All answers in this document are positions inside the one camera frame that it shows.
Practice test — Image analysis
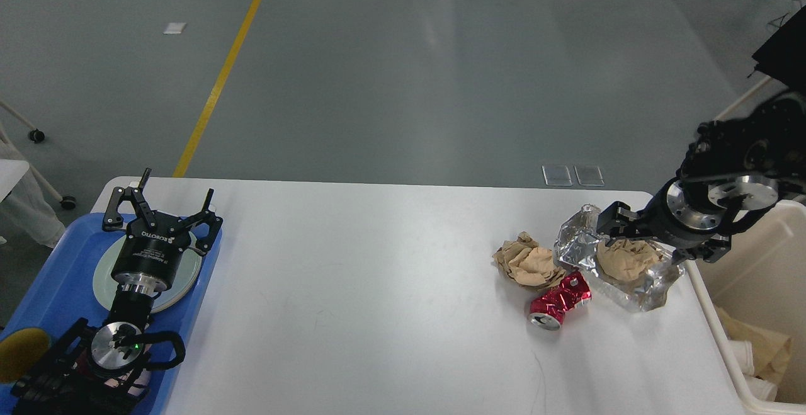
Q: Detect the crumpled brown paper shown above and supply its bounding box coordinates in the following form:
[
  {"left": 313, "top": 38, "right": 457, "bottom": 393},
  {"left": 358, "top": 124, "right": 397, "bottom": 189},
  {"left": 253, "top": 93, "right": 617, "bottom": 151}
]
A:
[{"left": 492, "top": 231, "right": 567, "bottom": 292}]

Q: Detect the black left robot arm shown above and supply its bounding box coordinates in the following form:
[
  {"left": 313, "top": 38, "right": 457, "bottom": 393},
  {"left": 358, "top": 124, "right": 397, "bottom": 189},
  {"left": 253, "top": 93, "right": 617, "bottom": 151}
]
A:
[{"left": 2, "top": 169, "right": 224, "bottom": 414}]

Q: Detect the teal mug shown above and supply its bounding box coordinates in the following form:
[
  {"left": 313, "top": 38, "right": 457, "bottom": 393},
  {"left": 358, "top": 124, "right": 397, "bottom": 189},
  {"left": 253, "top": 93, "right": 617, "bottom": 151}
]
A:
[{"left": 1, "top": 328, "right": 51, "bottom": 384}]

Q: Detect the crushed red soda can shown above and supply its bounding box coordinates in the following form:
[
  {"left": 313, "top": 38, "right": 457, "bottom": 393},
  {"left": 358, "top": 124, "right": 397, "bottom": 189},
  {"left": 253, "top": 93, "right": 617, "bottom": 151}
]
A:
[{"left": 527, "top": 270, "right": 592, "bottom": 331}]

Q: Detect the white rolling chair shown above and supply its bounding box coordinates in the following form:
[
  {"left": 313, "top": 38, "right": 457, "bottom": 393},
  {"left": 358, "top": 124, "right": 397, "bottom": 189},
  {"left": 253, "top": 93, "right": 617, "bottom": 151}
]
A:
[{"left": 713, "top": 74, "right": 773, "bottom": 120}]

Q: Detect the white paper cup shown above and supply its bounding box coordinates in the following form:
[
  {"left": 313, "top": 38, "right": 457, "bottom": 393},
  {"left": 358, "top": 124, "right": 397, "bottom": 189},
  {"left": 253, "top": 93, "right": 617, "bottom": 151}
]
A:
[
  {"left": 743, "top": 374, "right": 778, "bottom": 402},
  {"left": 728, "top": 339, "right": 756, "bottom": 377}
]

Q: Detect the crumpled paper in foil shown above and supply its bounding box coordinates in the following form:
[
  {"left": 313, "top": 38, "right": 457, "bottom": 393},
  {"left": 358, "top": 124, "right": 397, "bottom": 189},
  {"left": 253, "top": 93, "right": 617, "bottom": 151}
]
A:
[{"left": 596, "top": 239, "right": 663, "bottom": 282}]

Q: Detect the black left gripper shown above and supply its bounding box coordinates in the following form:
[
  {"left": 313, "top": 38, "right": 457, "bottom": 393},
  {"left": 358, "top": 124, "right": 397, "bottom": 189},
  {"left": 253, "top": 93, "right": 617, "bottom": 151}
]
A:
[{"left": 102, "top": 168, "right": 224, "bottom": 293}]

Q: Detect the green plate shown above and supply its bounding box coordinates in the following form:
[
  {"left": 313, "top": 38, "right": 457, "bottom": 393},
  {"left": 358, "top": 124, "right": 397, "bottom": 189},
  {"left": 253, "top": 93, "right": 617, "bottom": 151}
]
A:
[{"left": 91, "top": 234, "right": 202, "bottom": 312}]

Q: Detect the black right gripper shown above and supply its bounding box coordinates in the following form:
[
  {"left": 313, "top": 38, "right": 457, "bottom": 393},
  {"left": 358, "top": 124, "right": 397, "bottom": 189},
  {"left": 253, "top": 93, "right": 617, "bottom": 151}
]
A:
[{"left": 596, "top": 182, "right": 732, "bottom": 264}]

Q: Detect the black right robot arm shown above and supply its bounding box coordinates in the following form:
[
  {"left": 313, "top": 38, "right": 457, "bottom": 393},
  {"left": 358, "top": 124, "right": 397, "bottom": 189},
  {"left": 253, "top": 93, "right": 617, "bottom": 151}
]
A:
[{"left": 596, "top": 89, "right": 805, "bottom": 263}]

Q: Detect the white plastic bin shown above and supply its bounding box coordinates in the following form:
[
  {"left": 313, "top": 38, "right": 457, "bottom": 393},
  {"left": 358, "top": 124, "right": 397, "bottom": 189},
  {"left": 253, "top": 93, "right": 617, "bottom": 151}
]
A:
[{"left": 688, "top": 200, "right": 805, "bottom": 414}]

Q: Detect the pink plate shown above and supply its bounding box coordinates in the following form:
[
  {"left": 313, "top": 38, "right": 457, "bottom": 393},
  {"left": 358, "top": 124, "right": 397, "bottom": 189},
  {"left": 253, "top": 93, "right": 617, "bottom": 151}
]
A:
[{"left": 94, "top": 239, "right": 202, "bottom": 315}]

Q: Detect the brown paper bag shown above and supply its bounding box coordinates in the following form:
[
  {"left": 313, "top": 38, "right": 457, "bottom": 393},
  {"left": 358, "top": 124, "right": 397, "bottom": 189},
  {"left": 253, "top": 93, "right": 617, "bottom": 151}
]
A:
[{"left": 715, "top": 307, "right": 792, "bottom": 385}]

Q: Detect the foil back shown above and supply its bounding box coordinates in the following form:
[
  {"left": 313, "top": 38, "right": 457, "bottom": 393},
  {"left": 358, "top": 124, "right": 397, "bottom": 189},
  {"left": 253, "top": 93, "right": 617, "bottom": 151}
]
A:
[{"left": 553, "top": 205, "right": 686, "bottom": 312}]

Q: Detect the black jacket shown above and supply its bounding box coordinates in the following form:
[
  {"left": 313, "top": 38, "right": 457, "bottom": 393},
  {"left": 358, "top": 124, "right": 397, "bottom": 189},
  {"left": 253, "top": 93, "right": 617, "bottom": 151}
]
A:
[{"left": 753, "top": 8, "right": 805, "bottom": 93}]

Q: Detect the white furniture at left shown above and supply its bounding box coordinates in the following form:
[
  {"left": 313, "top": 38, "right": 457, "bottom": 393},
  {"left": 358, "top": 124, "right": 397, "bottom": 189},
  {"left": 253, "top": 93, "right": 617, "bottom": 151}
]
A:
[{"left": 2, "top": 100, "right": 66, "bottom": 249}]

